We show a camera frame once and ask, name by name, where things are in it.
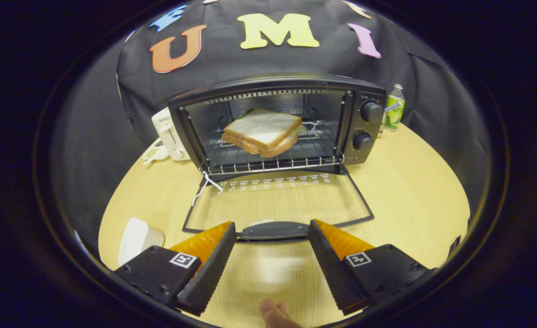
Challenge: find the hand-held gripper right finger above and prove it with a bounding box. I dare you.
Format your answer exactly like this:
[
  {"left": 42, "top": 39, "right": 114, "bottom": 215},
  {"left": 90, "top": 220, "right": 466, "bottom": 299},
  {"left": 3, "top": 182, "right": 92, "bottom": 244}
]
[{"left": 307, "top": 219, "right": 435, "bottom": 316}]

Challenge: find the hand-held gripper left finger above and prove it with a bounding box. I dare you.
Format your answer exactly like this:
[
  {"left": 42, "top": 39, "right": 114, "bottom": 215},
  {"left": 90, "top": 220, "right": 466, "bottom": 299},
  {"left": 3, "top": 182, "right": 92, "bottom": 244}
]
[{"left": 114, "top": 221, "right": 238, "bottom": 317}]

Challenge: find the black toaster oven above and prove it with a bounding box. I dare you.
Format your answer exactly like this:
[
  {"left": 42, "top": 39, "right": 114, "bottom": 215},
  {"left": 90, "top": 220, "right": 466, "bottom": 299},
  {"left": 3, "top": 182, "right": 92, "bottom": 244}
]
[{"left": 168, "top": 75, "right": 387, "bottom": 242}]

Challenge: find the white bread lettuce sandwich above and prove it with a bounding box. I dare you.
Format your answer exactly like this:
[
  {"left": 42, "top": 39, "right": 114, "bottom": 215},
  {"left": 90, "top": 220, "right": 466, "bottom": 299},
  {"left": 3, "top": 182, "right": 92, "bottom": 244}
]
[{"left": 222, "top": 108, "right": 303, "bottom": 159}]

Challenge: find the white slot toaster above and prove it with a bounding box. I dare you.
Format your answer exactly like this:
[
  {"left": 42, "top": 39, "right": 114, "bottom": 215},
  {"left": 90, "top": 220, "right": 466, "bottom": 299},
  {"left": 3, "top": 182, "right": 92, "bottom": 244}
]
[{"left": 151, "top": 108, "right": 191, "bottom": 161}]

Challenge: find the white foam plate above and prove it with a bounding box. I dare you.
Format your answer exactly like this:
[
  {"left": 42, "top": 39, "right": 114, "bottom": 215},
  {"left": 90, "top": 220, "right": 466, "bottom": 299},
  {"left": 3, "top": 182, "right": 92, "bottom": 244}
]
[{"left": 119, "top": 218, "right": 165, "bottom": 267}]

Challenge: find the green label plastic bottle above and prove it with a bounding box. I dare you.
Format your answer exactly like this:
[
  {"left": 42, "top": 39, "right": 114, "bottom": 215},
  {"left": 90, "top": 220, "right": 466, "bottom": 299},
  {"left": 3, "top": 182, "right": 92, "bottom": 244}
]
[{"left": 384, "top": 83, "right": 406, "bottom": 133}]

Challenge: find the black backdrop cloth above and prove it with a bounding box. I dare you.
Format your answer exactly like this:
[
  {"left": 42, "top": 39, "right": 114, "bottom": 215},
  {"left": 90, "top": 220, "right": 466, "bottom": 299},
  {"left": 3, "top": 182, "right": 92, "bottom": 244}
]
[{"left": 50, "top": 0, "right": 492, "bottom": 256}]

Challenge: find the white string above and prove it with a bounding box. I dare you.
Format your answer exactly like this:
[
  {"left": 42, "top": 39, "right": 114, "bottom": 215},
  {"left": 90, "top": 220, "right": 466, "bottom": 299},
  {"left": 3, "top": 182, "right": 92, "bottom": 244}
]
[{"left": 191, "top": 172, "right": 224, "bottom": 206}]

